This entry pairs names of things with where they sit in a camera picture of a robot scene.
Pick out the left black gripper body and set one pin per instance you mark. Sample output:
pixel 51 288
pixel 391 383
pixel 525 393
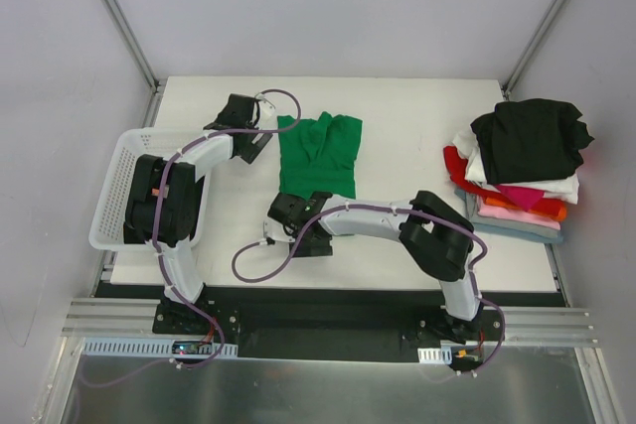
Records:
pixel 255 144

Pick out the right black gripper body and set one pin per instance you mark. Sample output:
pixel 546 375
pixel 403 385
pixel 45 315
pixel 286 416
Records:
pixel 308 243

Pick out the green t shirt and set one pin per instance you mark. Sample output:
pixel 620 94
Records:
pixel 319 155

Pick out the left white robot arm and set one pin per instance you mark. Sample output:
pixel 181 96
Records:
pixel 166 195

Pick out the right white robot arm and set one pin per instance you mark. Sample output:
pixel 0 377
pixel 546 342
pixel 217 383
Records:
pixel 441 242

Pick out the folded red t shirt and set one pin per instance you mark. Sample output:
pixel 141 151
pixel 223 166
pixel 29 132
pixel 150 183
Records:
pixel 456 168

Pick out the white plastic laundry basket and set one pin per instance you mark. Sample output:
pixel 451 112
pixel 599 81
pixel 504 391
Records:
pixel 107 228

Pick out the folded grey t shirt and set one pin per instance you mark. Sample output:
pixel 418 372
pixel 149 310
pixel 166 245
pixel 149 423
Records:
pixel 512 229

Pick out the folded light blue t shirt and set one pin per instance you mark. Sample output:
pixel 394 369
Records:
pixel 541 239

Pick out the folded pink t shirt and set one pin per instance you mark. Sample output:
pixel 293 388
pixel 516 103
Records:
pixel 519 216

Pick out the folded magenta t shirt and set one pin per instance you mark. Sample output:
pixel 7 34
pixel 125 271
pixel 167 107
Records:
pixel 524 198

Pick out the folded black t shirt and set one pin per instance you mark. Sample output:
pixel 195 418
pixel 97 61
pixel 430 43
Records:
pixel 548 133

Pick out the folded orange t shirt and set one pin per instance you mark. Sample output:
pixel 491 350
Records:
pixel 549 208

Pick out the folded white t shirt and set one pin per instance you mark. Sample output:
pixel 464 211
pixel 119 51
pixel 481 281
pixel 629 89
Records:
pixel 488 169

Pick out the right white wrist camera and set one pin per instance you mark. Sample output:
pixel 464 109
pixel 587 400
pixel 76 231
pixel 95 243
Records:
pixel 274 231

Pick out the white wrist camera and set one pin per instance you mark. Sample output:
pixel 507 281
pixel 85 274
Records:
pixel 274 231
pixel 266 109

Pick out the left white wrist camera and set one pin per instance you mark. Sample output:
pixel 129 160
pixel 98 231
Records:
pixel 266 109

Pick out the left aluminium frame post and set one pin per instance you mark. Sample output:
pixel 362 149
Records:
pixel 131 43

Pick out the aluminium frame post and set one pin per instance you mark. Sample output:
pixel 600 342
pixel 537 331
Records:
pixel 131 43
pixel 533 46

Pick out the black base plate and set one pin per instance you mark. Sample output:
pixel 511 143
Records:
pixel 324 324

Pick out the aluminium front rail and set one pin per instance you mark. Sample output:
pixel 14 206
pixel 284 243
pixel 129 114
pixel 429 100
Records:
pixel 522 326

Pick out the right aluminium frame post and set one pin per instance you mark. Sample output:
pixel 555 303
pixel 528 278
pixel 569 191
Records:
pixel 533 46

